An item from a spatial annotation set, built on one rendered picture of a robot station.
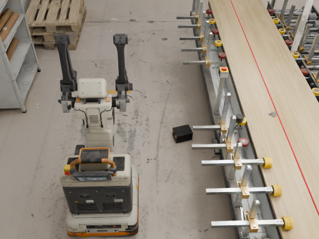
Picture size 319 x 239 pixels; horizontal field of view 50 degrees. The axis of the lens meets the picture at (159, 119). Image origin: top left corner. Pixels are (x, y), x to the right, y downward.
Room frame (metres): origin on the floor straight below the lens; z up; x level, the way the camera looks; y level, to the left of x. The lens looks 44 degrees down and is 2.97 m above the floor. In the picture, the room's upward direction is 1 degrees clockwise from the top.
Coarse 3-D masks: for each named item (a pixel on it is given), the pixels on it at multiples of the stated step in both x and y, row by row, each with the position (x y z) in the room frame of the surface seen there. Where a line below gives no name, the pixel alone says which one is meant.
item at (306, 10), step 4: (308, 0) 3.28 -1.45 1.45; (312, 0) 3.27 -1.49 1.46; (308, 4) 3.27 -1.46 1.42; (304, 8) 3.31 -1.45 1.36; (308, 8) 3.27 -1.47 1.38; (304, 12) 3.28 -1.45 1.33; (308, 12) 3.27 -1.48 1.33; (304, 16) 3.27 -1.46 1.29; (308, 16) 3.28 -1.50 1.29; (300, 20) 3.31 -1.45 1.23; (304, 20) 3.27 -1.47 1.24; (300, 24) 3.28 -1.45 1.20; (304, 24) 3.27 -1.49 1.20; (300, 28) 3.27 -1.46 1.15; (296, 32) 3.32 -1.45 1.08; (300, 32) 3.27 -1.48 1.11; (296, 36) 3.29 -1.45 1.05; (300, 36) 3.27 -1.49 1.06; (296, 40) 3.27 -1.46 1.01; (292, 44) 3.31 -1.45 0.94; (296, 44) 3.27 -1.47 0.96; (292, 48) 3.28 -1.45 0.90; (296, 48) 3.27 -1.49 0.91
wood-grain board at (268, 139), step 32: (224, 0) 4.44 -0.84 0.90; (256, 0) 4.45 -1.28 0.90; (224, 32) 3.60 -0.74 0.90; (256, 32) 3.62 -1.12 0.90; (256, 64) 2.97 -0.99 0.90; (288, 64) 2.98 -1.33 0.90; (256, 96) 2.46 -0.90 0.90; (288, 96) 2.46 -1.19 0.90; (256, 128) 2.04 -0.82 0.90; (288, 128) 2.05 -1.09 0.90; (288, 160) 1.70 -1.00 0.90; (288, 192) 1.41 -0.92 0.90
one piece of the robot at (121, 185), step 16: (64, 160) 1.73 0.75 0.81; (80, 160) 1.58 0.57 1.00; (96, 160) 1.58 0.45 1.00; (112, 160) 1.74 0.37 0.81; (128, 160) 1.74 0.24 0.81; (64, 176) 1.57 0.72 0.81; (112, 176) 1.58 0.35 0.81; (128, 176) 1.59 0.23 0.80; (64, 192) 1.56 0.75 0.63; (80, 192) 1.56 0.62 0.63; (96, 192) 1.56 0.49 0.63; (112, 192) 1.57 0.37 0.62; (128, 192) 1.58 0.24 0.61; (80, 208) 1.55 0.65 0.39; (96, 208) 1.56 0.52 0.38; (112, 208) 1.57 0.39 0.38; (128, 208) 1.57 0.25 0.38
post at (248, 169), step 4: (244, 168) 1.44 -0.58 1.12; (248, 168) 1.41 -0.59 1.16; (244, 172) 1.42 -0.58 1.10; (248, 172) 1.40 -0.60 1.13; (244, 176) 1.40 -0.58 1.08; (248, 176) 1.40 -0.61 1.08; (244, 180) 1.40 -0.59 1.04; (244, 184) 1.40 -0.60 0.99; (236, 196) 1.43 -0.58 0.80; (240, 196) 1.40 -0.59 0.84; (236, 200) 1.41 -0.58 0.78; (240, 200) 1.40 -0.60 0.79; (236, 204) 1.40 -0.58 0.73; (240, 204) 1.41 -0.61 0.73
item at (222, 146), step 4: (196, 144) 1.88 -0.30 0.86; (200, 144) 1.88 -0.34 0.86; (204, 144) 1.88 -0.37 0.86; (208, 144) 1.88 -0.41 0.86; (212, 144) 1.89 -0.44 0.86; (216, 144) 1.89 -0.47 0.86; (220, 144) 1.89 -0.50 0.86; (224, 144) 1.89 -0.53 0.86; (192, 148) 1.85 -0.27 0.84; (196, 148) 1.85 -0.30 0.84; (200, 148) 1.85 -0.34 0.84; (204, 148) 1.86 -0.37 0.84; (208, 148) 1.86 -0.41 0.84; (212, 148) 1.86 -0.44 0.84; (216, 148) 1.86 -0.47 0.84; (220, 148) 1.86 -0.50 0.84; (224, 148) 1.86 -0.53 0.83
